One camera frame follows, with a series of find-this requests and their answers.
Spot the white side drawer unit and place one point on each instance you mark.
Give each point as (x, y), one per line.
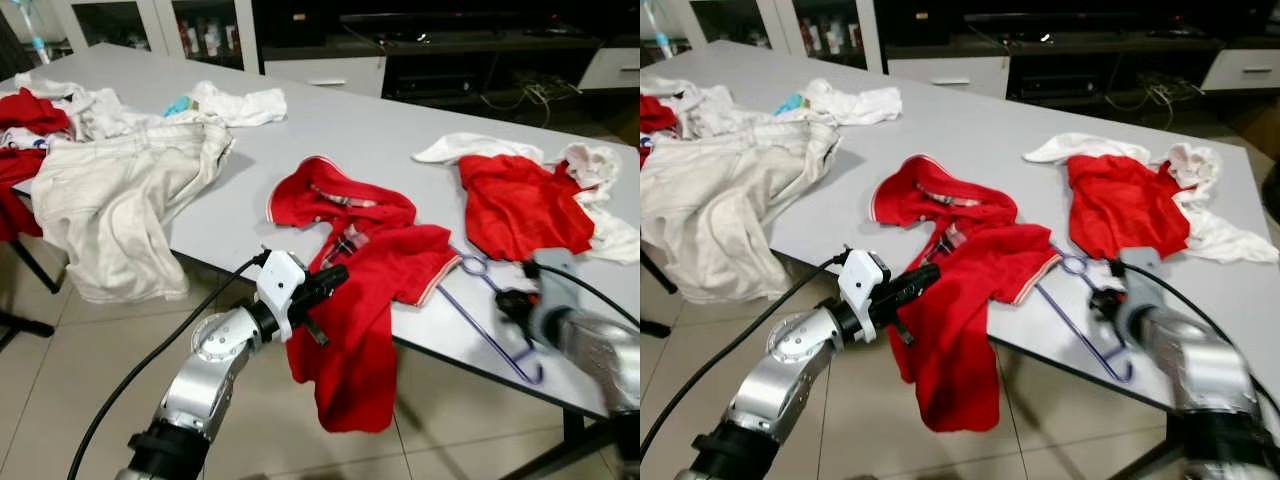
(612, 70)
(1242, 70)

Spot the red polo shirt plaid trim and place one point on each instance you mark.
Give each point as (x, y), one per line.
(955, 370)
(360, 370)

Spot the clothes rack frame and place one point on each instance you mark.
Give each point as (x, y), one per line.
(25, 325)
(655, 327)

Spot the purple plastic clothes hanger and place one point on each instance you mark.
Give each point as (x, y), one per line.
(480, 329)
(1080, 332)

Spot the red jacket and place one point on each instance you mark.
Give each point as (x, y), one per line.
(1125, 205)
(520, 205)

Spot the cream denim jacket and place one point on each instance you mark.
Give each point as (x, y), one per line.
(715, 210)
(110, 210)

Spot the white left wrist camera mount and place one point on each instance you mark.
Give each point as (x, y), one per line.
(860, 283)
(278, 285)

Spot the black low TV bench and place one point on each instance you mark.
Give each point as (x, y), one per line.
(460, 48)
(1080, 48)

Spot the black flat television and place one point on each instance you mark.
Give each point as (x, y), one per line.
(460, 20)
(1085, 20)

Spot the tall black cabinet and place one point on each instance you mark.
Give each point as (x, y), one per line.
(918, 22)
(298, 22)

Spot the black table leg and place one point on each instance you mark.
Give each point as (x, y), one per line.
(1170, 450)
(660, 275)
(570, 450)
(35, 268)

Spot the brown chair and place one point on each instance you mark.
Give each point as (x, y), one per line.
(1273, 190)

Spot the white cabinet with glass doors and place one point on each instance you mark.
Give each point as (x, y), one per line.
(780, 15)
(160, 15)

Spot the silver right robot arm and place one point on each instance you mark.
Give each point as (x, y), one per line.
(600, 350)
(1200, 370)

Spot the red sweater with white band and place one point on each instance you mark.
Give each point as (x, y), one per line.
(30, 110)
(655, 115)

